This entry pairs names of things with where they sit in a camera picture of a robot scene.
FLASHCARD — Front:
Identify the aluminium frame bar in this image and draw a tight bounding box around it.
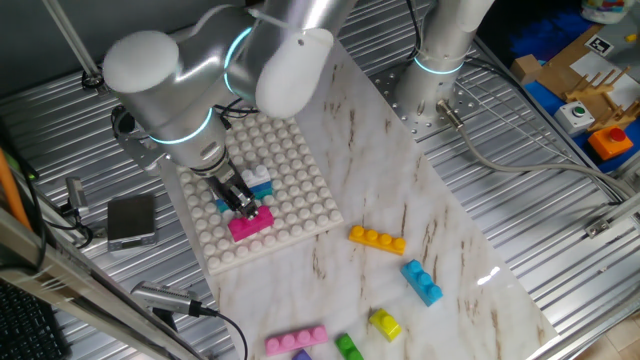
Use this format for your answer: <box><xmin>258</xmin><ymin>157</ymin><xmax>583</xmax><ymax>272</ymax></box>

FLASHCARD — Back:
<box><xmin>0</xmin><ymin>207</ymin><xmax>201</xmax><ymax>360</ymax></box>

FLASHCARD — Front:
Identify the blue four-stud block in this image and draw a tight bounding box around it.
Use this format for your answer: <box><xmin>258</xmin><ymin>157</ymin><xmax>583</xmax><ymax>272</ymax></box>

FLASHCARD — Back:
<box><xmin>215</xmin><ymin>180</ymin><xmax>274</xmax><ymax>207</ymax></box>

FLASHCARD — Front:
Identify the white four-stud block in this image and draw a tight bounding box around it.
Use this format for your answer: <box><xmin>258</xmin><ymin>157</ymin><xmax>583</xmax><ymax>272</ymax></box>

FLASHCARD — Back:
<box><xmin>238</xmin><ymin>163</ymin><xmax>273</xmax><ymax>190</ymax></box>

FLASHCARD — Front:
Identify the thick grey cable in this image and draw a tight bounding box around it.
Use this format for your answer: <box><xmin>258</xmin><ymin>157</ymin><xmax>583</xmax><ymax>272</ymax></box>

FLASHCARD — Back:
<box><xmin>435</xmin><ymin>98</ymin><xmax>634</xmax><ymax>201</ymax></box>

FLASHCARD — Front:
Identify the wooden peg rack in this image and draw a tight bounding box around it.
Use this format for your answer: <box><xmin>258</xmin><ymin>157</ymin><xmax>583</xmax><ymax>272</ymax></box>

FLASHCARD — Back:
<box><xmin>564</xmin><ymin>66</ymin><xmax>640</xmax><ymax>132</ymax></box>

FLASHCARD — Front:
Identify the small cardboard box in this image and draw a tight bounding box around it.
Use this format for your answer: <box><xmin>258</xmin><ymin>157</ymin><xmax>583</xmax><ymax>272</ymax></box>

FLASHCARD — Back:
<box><xmin>509</xmin><ymin>53</ymin><xmax>544</xmax><ymax>86</ymax></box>

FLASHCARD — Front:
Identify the aluminium corner bracket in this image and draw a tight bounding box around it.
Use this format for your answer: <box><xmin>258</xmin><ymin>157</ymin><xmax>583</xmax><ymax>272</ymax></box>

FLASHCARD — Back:
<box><xmin>584</xmin><ymin>217</ymin><xmax>614</xmax><ymax>239</ymax></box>

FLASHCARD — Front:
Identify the white marble board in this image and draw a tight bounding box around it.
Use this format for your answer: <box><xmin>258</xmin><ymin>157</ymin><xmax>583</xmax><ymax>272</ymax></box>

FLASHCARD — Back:
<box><xmin>107</xmin><ymin>29</ymin><xmax>559</xmax><ymax>360</ymax></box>

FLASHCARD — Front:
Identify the magenta three-stud block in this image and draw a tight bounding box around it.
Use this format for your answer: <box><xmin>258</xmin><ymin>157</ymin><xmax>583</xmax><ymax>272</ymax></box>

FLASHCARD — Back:
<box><xmin>227</xmin><ymin>204</ymin><xmax>276</xmax><ymax>244</ymax></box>

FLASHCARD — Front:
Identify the black keyboard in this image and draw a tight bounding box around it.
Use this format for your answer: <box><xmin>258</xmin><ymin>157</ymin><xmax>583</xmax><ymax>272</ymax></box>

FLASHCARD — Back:
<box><xmin>0</xmin><ymin>279</ymin><xmax>71</xmax><ymax>360</ymax></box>

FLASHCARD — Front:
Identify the teal four-stud block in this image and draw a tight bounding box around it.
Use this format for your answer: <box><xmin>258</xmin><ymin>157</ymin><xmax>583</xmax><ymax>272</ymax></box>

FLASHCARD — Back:
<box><xmin>214</xmin><ymin>185</ymin><xmax>275</xmax><ymax>214</ymax></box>

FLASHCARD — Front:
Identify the black camera cable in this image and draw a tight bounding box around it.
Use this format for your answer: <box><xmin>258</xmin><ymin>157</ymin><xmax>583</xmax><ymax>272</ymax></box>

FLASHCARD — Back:
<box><xmin>199</xmin><ymin>305</ymin><xmax>250</xmax><ymax>360</ymax></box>

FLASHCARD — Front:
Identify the orange-yellow four-stud block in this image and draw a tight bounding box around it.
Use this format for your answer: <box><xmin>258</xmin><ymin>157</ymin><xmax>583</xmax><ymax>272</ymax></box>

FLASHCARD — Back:
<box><xmin>348</xmin><ymin>224</ymin><xmax>407</xmax><ymax>257</ymax></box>

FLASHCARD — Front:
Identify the white studded baseplate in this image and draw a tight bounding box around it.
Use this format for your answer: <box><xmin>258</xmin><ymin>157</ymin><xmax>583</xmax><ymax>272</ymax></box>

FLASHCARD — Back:
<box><xmin>175</xmin><ymin>112</ymin><xmax>346</xmax><ymax>276</ymax></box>

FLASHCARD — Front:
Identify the light blue three-stud block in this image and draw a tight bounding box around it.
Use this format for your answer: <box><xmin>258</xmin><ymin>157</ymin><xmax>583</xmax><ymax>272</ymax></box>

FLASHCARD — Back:
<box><xmin>400</xmin><ymin>258</ymin><xmax>445</xmax><ymax>308</ymax></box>

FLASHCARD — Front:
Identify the small silver camera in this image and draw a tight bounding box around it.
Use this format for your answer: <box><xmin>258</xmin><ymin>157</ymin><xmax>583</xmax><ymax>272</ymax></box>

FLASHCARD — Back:
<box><xmin>64</xmin><ymin>176</ymin><xmax>91</xmax><ymax>217</ymax></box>

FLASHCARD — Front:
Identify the white paper sheet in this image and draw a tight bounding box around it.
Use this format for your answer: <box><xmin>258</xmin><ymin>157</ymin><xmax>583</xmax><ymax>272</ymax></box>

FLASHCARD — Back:
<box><xmin>569</xmin><ymin>49</ymin><xmax>640</xmax><ymax>109</ymax></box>

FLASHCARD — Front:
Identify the silver digital scale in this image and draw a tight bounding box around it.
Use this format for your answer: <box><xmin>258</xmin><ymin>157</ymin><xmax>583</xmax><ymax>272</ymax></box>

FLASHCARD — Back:
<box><xmin>106</xmin><ymin>193</ymin><xmax>159</xmax><ymax>253</ymax></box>

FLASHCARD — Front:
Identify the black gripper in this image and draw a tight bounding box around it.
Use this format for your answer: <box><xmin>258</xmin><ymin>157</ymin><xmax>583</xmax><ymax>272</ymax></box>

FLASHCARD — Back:
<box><xmin>192</xmin><ymin>158</ymin><xmax>260</xmax><ymax>221</ymax></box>

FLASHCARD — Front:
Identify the white green-button box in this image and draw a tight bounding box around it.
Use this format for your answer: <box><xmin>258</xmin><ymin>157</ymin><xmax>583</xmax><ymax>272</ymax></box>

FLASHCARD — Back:
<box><xmin>553</xmin><ymin>100</ymin><xmax>596</xmax><ymax>137</ymax></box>

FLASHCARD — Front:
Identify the yellow two-stud block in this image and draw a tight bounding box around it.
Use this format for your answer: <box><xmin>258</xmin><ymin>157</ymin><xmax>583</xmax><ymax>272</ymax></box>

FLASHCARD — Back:
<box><xmin>368</xmin><ymin>308</ymin><xmax>403</xmax><ymax>343</ymax></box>

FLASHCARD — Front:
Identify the clear container of bricks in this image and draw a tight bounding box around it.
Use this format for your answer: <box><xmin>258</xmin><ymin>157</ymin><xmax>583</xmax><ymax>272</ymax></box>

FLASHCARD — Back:
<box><xmin>579</xmin><ymin>0</ymin><xmax>634</xmax><ymax>25</ymax></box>

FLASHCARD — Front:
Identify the orange emergency stop box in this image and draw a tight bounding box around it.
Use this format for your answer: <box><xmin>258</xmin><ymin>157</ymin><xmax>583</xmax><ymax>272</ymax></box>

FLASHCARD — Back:
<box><xmin>587</xmin><ymin>125</ymin><xmax>635</xmax><ymax>162</ymax></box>

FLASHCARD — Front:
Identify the orange cable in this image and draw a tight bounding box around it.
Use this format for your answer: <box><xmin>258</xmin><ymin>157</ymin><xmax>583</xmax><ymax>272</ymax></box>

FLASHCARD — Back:
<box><xmin>0</xmin><ymin>147</ymin><xmax>32</xmax><ymax>232</ymax></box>

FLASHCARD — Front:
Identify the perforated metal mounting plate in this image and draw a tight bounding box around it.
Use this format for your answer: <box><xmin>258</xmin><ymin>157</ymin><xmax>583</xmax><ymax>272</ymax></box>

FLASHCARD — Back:
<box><xmin>372</xmin><ymin>59</ymin><xmax>481</xmax><ymax>141</ymax></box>

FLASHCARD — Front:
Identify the grey board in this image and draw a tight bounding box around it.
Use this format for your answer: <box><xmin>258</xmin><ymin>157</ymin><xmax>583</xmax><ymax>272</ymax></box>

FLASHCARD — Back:
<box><xmin>597</xmin><ymin>0</ymin><xmax>640</xmax><ymax>84</ymax></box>

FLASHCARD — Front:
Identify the large silver camera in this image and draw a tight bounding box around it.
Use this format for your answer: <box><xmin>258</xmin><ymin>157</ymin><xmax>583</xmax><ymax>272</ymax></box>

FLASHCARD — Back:
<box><xmin>130</xmin><ymin>280</ymin><xmax>204</xmax><ymax>331</ymax></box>

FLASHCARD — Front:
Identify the brown cardboard sheet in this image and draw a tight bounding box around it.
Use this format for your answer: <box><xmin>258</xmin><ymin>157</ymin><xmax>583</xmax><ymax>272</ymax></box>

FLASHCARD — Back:
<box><xmin>537</xmin><ymin>24</ymin><xmax>606</xmax><ymax>101</ymax></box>

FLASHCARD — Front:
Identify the light pink four-stud block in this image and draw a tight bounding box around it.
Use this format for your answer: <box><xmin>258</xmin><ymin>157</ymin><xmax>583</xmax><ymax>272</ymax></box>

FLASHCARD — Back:
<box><xmin>264</xmin><ymin>324</ymin><xmax>330</xmax><ymax>358</ymax></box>

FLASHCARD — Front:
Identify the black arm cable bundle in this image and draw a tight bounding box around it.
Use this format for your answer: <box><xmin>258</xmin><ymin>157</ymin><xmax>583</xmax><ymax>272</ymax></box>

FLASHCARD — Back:
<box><xmin>405</xmin><ymin>0</ymin><xmax>424</xmax><ymax>59</ymax></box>

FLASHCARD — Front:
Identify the green two-stud block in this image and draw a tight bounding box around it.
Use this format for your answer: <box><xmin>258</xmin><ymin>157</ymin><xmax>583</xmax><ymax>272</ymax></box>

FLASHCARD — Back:
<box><xmin>334</xmin><ymin>333</ymin><xmax>365</xmax><ymax>360</ymax></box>

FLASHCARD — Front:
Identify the black camera clamp mount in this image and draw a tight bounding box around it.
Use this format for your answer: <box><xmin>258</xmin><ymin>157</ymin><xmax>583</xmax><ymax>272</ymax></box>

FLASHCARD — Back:
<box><xmin>58</xmin><ymin>199</ymin><xmax>96</xmax><ymax>250</ymax></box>

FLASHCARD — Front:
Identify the black-white fiducial tag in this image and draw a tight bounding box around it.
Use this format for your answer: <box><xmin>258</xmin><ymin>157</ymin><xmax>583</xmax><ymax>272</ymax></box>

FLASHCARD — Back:
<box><xmin>583</xmin><ymin>32</ymin><xmax>615</xmax><ymax>57</ymax></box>

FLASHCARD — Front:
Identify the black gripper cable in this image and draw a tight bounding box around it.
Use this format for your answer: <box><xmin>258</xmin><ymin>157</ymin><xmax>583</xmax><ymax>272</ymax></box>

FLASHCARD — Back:
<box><xmin>214</xmin><ymin>97</ymin><xmax>261</xmax><ymax>131</ymax></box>

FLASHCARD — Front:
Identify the metal stand pole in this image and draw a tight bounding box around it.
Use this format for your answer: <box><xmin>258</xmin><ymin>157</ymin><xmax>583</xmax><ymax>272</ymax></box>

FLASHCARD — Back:
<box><xmin>42</xmin><ymin>0</ymin><xmax>110</xmax><ymax>96</ymax></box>

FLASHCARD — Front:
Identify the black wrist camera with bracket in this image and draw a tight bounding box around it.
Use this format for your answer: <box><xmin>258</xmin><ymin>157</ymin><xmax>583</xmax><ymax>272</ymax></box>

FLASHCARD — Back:
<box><xmin>109</xmin><ymin>104</ymin><xmax>169</xmax><ymax>174</ymax></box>

